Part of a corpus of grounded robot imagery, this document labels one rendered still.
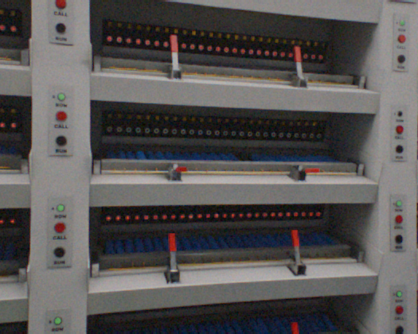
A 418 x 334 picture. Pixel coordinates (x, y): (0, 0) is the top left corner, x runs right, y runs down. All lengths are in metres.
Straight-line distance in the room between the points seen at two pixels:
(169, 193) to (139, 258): 0.15
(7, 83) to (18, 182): 0.17
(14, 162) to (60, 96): 0.16
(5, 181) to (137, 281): 0.30
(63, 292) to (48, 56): 0.41
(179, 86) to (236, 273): 0.39
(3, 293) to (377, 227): 0.75
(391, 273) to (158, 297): 0.51
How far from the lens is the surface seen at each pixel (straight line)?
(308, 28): 1.25
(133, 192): 0.87
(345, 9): 1.07
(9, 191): 0.86
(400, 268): 1.11
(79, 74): 0.87
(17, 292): 0.90
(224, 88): 0.91
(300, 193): 0.97
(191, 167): 0.93
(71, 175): 0.85
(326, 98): 1.01
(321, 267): 1.05
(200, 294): 0.92
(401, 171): 1.10
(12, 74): 0.88
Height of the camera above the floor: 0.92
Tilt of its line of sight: level
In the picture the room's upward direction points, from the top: 1 degrees clockwise
